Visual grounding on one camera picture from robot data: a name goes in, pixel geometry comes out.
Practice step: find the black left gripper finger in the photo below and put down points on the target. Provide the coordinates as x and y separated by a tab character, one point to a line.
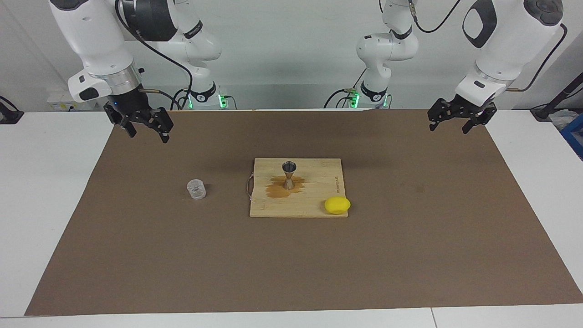
483	118
439	110

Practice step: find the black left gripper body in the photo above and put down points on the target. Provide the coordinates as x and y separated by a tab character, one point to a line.
465	108

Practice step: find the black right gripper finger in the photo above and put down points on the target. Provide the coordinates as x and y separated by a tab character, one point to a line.
163	123
123	124

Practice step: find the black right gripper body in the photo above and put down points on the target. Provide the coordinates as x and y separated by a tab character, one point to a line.
127	107

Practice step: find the steel double jigger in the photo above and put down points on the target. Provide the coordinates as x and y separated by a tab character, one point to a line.
289	182

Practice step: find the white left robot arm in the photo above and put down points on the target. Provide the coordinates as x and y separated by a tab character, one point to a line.
505	50

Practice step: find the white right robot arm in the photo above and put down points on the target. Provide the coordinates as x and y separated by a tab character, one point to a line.
91	32

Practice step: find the white power box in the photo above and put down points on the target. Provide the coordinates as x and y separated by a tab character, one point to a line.
57	102

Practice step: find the black stand pole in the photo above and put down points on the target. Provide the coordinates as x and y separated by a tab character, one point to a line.
558	98

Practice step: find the clear plastic bag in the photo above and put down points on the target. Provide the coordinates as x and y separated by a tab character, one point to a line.
562	119

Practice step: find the blue box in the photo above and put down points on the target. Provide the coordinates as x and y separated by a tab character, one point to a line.
575	136

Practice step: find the brown table mat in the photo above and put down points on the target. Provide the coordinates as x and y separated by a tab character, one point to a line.
182	255

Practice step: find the yellow lemon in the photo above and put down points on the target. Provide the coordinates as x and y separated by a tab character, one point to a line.
337	205

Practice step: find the wooden cutting board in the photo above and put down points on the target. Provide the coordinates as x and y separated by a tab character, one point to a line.
314	182

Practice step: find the black clamp mount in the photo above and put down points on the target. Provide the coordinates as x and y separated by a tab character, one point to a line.
9	116

